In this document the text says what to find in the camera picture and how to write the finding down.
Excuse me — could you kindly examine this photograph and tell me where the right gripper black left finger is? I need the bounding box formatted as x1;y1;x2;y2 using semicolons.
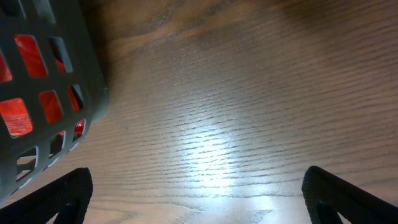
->
1;167;93;224

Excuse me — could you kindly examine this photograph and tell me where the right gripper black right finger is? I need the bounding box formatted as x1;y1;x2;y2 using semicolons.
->
302;166;397;223

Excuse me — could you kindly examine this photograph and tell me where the grey plastic slotted basket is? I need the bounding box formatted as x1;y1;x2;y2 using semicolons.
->
1;0;109;202

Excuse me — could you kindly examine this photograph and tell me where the orange snack bag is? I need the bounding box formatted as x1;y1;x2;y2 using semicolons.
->
1;35;85;137

